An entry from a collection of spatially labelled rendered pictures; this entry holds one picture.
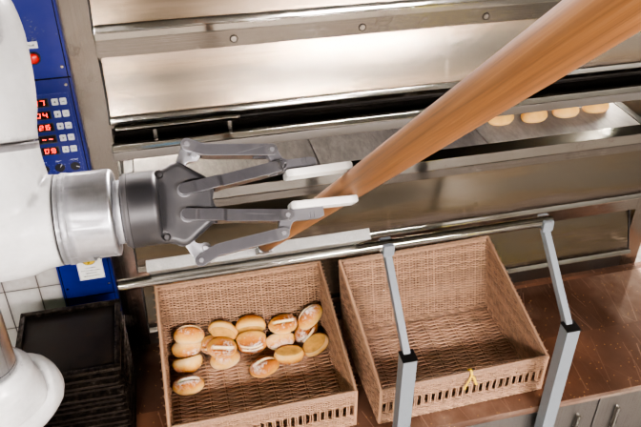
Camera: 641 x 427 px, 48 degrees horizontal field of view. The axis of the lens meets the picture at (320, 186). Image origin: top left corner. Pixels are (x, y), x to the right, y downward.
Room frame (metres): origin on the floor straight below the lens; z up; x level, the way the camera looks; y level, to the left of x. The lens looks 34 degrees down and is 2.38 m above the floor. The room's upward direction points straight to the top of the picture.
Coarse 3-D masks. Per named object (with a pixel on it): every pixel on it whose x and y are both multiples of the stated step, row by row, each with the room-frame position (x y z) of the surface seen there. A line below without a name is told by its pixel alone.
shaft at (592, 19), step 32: (576, 0) 0.29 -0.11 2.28; (608, 0) 0.27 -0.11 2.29; (640, 0) 0.26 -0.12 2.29; (544, 32) 0.31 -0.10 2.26; (576, 32) 0.29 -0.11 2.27; (608, 32) 0.28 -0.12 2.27; (512, 64) 0.33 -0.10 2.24; (544, 64) 0.31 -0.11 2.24; (576, 64) 0.30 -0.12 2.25; (448, 96) 0.40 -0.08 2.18; (480, 96) 0.36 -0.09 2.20; (512, 96) 0.34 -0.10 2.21; (416, 128) 0.44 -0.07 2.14; (448, 128) 0.40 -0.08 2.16; (384, 160) 0.51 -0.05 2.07; (416, 160) 0.47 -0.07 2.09; (352, 192) 0.61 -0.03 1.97
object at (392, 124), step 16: (592, 80) 2.12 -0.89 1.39; (608, 80) 2.11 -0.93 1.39; (624, 80) 2.10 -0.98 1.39; (640, 80) 2.09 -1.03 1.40; (608, 96) 1.93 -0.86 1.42; (624, 96) 1.94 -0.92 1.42; (640, 96) 1.96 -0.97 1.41; (288, 112) 1.90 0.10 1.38; (304, 112) 1.89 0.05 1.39; (320, 112) 1.89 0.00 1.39; (336, 112) 1.88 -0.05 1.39; (352, 112) 1.87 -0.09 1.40; (368, 112) 1.86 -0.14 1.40; (384, 112) 1.86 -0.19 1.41; (512, 112) 1.86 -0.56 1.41; (160, 128) 1.80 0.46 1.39; (176, 128) 1.80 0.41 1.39; (192, 128) 1.79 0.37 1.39; (208, 128) 1.78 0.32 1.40; (224, 128) 1.77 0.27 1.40; (240, 128) 1.77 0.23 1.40; (336, 128) 1.74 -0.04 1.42; (352, 128) 1.75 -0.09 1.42; (368, 128) 1.76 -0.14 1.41; (384, 128) 1.77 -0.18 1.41
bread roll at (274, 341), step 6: (270, 336) 1.70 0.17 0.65; (276, 336) 1.70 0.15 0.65; (282, 336) 1.70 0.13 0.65; (288, 336) 1.70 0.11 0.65; (294, 336) 1.72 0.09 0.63; (270, 342) 1.68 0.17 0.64; (276, 342) 1.68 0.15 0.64; (282, 342) 1.68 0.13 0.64; (288, 342) 1.69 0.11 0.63; (270, 348) 1.68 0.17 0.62; (276, 348) 1.67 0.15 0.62
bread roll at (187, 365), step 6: (198, 354) 1.63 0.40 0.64; (174, 360) 1.61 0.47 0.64; (180, 360) 1.60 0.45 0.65; (186, 360) 1.59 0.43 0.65; (192, 360) 1.60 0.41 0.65; (198, 360) 1.60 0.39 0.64; (174, 366) 1.59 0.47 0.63; (180, 366) 1.58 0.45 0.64; (186, 366) 1.58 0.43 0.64; (192, 366) 1.59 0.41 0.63; (198, 366) 1.60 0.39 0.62; (180, 372) 1.58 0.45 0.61; (186, 372) 1.58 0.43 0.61; (192, 372) 1.59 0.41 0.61
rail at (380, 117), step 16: (544, 96) 1.89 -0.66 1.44; (560, 96) 1.90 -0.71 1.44; (576, 96) 1.91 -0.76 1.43; (592, 96) 1.92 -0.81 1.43; (400, 112) 1.79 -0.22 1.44; (416, 112) 1.79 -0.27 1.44; (256, 128) 1.70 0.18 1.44; (272, 128) 1.70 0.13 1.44; (288, 128) 1.71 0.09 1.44; (304, 128) 1.72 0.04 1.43; (320, 128) 1.73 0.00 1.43; (128, 144) 1.61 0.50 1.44; (144, 144) 1.62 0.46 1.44; (160, 144) 1.63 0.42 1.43; (176, 144) 1.64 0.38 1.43
